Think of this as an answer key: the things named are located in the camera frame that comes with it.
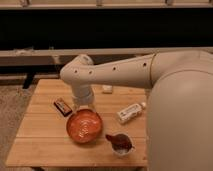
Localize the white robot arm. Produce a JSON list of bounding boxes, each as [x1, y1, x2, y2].
[[60, 50, 213, 171]]

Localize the small white block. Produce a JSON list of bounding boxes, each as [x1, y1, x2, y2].
[[102, 85, 113, 94]]

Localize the white cup with brown contents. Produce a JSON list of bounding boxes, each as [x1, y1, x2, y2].
[[105, 133, 134, 157]]

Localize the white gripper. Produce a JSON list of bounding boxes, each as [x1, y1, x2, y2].
[[72, 87, 94, 110]]

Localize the dark snack bar packet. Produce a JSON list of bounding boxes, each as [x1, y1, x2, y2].
[[54, 98, 72, 117]]

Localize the wooden table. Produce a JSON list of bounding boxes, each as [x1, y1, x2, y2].
[[6, 79, 147, 167]]

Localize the orange ceramic bowl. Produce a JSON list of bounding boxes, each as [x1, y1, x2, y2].
[[66, 109, 103, 144]]

